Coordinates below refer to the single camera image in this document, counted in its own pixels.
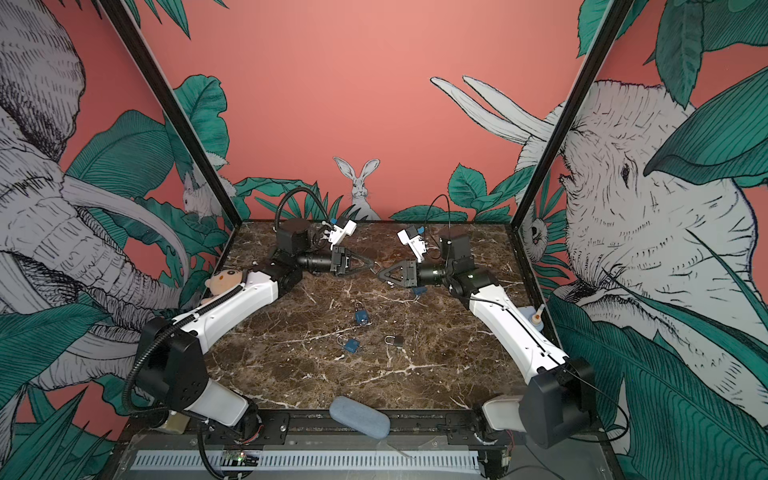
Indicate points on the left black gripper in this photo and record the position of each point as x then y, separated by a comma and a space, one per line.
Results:
339, 266

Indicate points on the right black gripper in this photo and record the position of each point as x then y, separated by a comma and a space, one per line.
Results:
411, 275

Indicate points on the dark padlock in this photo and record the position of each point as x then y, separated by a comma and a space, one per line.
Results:
395, 340

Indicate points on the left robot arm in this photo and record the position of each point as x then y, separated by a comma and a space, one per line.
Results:
169, 371

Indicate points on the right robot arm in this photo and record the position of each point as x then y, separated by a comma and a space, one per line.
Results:
559, 400

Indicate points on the plush doll striped shirt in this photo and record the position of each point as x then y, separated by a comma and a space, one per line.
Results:
223, 285

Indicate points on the blue grey toy box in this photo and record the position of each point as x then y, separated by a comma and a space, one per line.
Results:
534, 315

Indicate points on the blue grey pouch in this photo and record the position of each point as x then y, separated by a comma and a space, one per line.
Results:
359, 417

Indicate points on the masking tape roll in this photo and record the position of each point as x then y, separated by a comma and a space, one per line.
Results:
175, 424

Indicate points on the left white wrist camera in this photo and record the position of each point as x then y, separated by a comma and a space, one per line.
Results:
337, 230

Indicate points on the black mounting rail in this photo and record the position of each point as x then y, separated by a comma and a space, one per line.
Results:
496, 424

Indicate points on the white vented rail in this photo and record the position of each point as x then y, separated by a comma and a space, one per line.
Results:
322, 460

